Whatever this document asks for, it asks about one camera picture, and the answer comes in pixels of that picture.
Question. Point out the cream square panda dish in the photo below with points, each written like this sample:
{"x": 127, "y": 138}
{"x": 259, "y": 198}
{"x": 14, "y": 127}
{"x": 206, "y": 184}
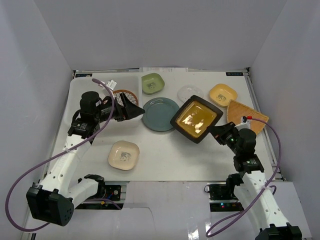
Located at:
{"x": 123, "y": 155}

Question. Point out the black square amber plate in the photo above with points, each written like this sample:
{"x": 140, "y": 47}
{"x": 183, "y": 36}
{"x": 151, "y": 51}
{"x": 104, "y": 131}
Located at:
{"x": 194, "y": 118}

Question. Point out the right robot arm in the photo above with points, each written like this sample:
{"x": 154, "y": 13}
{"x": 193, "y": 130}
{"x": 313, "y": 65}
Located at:
{"x": 251, "y": 187}

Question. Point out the white plastic bin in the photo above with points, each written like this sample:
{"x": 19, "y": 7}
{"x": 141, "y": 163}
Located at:
{"x": 90, "y": 102}

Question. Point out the green square panda dish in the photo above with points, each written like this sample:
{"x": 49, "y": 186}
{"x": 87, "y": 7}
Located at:
{"x": 152, "y": 83}

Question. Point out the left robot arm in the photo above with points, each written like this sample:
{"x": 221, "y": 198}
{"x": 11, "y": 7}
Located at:
{"x": 53, "y": 200}

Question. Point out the teal round plate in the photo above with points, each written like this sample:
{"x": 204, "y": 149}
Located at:
{"x": 158, "y": 114}

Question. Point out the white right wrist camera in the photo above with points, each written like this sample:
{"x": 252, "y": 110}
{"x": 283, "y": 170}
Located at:
{"x": 245, "y": 123}

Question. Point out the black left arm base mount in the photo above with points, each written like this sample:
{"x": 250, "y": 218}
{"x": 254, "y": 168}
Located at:
{"x": 112, "y": 200}

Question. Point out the clear glass plate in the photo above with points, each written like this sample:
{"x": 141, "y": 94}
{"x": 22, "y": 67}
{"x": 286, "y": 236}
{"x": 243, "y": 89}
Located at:
{"x": 187, "y": 91}

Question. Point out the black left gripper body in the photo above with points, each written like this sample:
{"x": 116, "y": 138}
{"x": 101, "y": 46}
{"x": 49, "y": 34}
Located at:
{"x": 122, "y": 110}

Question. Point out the yellow square panda dish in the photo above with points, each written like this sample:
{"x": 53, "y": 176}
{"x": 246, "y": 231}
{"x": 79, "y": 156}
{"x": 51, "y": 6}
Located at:
{"x": 221, "y": 94}

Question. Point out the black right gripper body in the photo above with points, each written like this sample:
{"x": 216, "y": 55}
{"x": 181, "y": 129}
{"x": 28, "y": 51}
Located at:
{"x": 229, "y": 138}

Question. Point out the flower pattern round bowl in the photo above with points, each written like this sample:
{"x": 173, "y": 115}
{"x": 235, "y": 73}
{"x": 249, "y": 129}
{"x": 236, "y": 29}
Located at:
{"x": 128, "y": 94}

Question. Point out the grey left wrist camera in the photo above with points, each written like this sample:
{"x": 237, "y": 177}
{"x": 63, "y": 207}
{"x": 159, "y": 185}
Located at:
{"x": 111, "y": 84}

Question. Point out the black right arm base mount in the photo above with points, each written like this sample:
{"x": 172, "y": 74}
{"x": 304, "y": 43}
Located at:
{"x": 222, "y": 197}

